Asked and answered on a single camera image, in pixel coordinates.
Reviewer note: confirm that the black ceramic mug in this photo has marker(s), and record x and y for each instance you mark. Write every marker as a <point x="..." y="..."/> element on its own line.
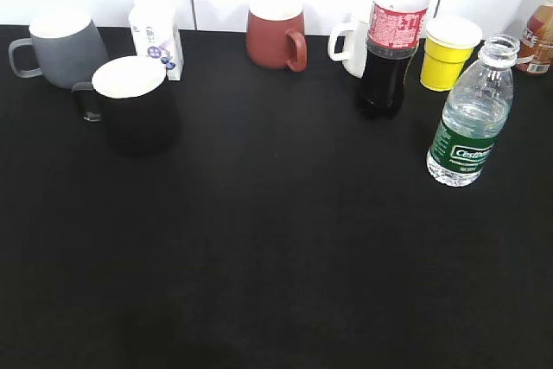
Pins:
<point x="133" y="99"/>

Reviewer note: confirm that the clear water bottle green label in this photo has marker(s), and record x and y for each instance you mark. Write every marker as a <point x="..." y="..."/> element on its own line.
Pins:
<point x="474" y="114"/>

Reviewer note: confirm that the yellow paper cup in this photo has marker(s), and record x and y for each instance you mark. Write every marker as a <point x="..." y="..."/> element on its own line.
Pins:
<point x="449" y="43"/>

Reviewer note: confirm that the red ceramic mug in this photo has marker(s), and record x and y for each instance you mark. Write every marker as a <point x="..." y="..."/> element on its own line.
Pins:
<point x="275" y="35"/>

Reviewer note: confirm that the white ceramic mug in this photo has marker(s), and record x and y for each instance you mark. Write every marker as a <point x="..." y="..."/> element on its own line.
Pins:
<point x="347" y="44"/>

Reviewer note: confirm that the cola bottle red label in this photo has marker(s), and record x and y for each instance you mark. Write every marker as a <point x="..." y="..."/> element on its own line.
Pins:
<point x="392" y="40"/>

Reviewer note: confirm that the white milk carton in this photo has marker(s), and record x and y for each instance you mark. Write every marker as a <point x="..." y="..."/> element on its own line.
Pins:
<point x="156" y="35"/>

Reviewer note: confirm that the grey ceramic mug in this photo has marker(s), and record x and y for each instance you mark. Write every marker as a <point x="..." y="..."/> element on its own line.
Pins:
<point x="67" y="45"/>

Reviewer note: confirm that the brown coffee drink bottle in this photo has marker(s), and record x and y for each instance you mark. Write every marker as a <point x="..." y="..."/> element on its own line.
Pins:
<point x="535" y="53"/>

